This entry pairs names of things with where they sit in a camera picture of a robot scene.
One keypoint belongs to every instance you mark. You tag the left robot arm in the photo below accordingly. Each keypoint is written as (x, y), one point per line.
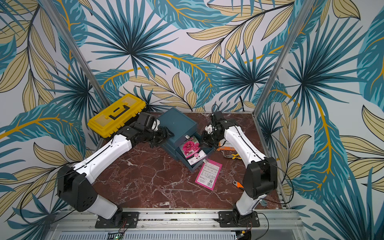
(75, 184)

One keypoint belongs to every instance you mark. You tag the teal drawer cabinet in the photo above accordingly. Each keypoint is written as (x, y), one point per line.
(180, 125)

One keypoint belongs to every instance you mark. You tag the aluminium front rail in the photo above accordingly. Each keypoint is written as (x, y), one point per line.
(182, 224)

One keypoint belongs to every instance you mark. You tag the orange seed bag back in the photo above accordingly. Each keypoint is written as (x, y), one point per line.
(225, 146)

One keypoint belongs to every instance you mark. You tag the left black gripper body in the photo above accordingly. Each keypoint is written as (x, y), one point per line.
(158, 136)

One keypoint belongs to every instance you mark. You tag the orange adjustable wrench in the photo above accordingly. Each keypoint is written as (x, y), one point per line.
(238, 185)

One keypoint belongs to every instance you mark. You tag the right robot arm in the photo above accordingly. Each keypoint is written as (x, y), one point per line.
(260, 177)

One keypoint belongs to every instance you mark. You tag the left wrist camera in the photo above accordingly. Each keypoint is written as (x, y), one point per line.
(148, 122)

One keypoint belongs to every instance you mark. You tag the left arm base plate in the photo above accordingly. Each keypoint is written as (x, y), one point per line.
(126, 220)

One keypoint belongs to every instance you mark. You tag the yellow black toolbox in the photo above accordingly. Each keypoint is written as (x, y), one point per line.
(114, 117)

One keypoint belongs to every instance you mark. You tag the teal drawer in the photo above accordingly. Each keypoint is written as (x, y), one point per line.
(180, 157)

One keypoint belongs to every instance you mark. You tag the aluminium corner post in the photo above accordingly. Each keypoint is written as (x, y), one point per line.
(291, 37)
(64, 31)

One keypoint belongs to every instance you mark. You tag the yellow black pliers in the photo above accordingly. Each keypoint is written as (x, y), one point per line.
(233, 156)

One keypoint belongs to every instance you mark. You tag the right aluminium corner post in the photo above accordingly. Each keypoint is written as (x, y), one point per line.
(291, 37)

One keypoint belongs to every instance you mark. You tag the pink flower seed bag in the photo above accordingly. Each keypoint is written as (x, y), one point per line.
(192, 151)

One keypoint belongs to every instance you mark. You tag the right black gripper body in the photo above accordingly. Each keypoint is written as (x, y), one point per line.
(208, 137)

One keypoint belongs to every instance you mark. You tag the left aluminium corner post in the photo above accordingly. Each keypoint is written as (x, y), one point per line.
(64, 31)

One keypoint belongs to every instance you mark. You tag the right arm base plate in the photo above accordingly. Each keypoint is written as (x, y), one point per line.
(232, 219)

